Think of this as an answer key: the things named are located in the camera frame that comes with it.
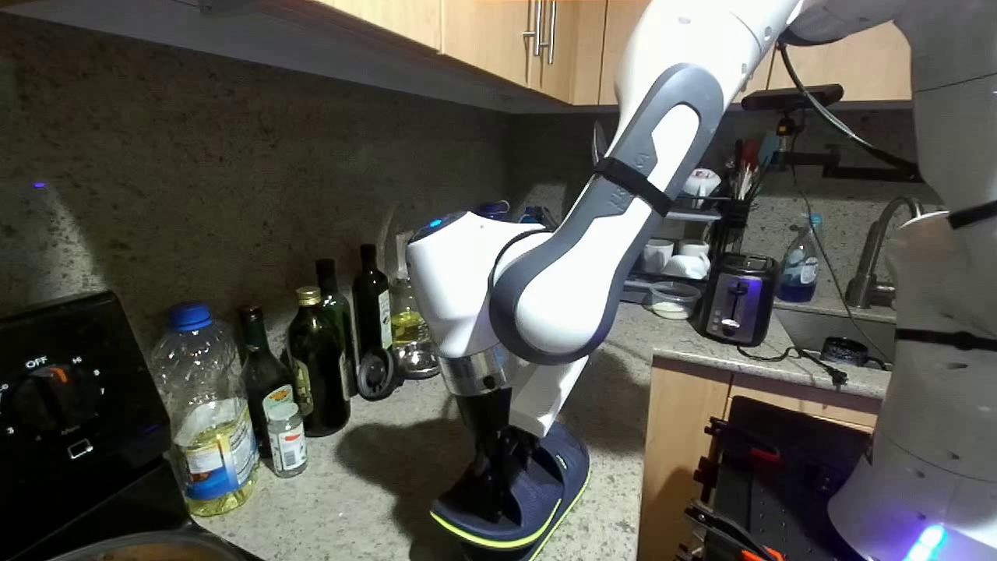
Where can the glass oil pitcher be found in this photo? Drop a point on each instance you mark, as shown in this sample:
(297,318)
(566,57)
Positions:
(407,317)

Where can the small steel bowl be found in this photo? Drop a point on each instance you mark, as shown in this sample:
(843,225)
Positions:
(416,359)

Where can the black stove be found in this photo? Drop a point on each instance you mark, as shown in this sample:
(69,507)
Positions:
(82,445)

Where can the navy slipper green sole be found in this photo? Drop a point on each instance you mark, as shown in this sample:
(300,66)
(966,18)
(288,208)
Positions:
(555,478)

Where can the kitchen faucet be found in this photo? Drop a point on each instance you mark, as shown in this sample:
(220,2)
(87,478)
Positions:
(868,288)

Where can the black toaster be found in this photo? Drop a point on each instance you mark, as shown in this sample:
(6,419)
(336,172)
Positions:
(741,301)

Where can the green glass bottle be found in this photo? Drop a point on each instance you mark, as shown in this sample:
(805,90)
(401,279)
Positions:
(338,317)

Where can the black measuring scoop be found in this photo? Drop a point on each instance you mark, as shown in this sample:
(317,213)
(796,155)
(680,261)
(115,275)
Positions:
(374,374)

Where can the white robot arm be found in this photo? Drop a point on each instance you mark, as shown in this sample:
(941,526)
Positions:
(520,309)

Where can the clear plastic water bottle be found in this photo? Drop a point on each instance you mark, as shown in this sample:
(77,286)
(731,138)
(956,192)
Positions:
(202,383)

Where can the dish rack with dishes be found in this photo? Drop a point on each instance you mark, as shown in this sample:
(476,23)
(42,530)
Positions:
(687,246)

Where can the dark olive oil bottle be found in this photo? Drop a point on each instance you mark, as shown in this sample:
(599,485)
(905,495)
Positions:
(317,353)

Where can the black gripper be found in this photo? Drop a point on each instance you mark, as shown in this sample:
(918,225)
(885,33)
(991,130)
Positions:
(495,480)

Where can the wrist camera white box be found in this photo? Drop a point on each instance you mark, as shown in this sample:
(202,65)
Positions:
(540,395)

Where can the dish soap bottle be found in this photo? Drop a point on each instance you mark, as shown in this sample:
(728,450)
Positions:
(799,263)

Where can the small spice jar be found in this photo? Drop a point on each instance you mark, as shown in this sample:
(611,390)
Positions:
(285,437)

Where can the wooden upper cabinets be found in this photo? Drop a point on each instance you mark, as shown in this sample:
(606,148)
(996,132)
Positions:
(570,47)

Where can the dark wine bottle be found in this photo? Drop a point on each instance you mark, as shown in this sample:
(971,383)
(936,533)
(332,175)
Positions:
(372,305)

